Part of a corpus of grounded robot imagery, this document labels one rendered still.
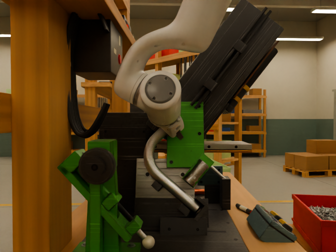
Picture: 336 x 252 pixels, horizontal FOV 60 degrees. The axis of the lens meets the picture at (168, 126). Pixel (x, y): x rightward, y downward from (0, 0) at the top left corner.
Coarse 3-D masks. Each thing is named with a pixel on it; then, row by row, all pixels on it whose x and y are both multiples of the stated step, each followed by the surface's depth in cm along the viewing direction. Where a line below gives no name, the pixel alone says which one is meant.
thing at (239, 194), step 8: (232, 176) 161; (232, 184) 141; (240, 184) 141; (232, 192) 126; (240, 192) 126; (248, 192) 126; (232, 200) 113; (240, 200) 113; (248, 200) 113; (256, 200) 113; (232, 208) 103; (232, 216) 95; (240, 216) 95; (240, 224) 87; (248, 224) 87; (240, 232) 81; (248, 232) 81; (248, 240) 76; (256, 240) 76; (248, 248) 71; (256, 248) 71; (264, 248) 71; (272, 248) 71; (280, 248) 71; (288, 248) 71; (296, 248) 71
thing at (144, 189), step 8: (136, 160) 91; (160, 160) 90; (136, 168) 90; (144, 168) 90; (160, 168) 90; (168, 168) 90; (176, 168) 89; (184, 168) 89; (136, 176) 90; (144, 176) 90; (168, 176) 90; (176, 176) 89; (136, 184) 89; (144, 184) 89; (184, 184) 89; (136, 192) 89; (144, 192) 89; (152, 192) 89; (160, 192) 88; (168, 192) 88; (192, 192) 88
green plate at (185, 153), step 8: (184, 104) 93; (200, 104) 92; (184, 112) 92; (192, 112) 92; (200, 112) 92; (184, 120) 91; (192, 120) 91; (200, 120) 91; (184, 128) 91; (192, 128) 91; (200, 128) 91; (168, 136) 90; (184, 136) 90; (192, 136) 90; (200, 136) 90; (168, 144) 90; (176, 144) 90; (184, 144) 90; (192, 144) 89; (200, 144) 89; (168, 152) 89; (176, 152) 89; (184, 152) 89; (192, 152) 89; (200, 152) 89; (168, 160) 89; (176, 160) 88; (184, 160) 88; (192, 160) 88
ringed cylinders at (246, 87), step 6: (270, 54) 110; (264, 60) 110; (270, 60) 111; (264, 66) 111; (258, 72) 111; (252, 78) 111; (246, 84) 111; (240, 90) 111; (246, 90) 111; (240, 96) 111; (228, 102) 112; (234, 102) 111; (228, 108) 111
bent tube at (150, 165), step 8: (160, 128) 88; (152, 136) 87; (160, 136) 87; (152, 144) 86; (144, 152) 86; (152, 152) 86; (144, 160) 86; (152, 160) 86; (152, 168) 85; (152, 176) 85; (160, 176) 84; (168, 184) 83; (176, 184) 84; (176, 192) 83; (184, 192) 83; (184, 200) 82; (192, 200) 82; (192, 208) 82
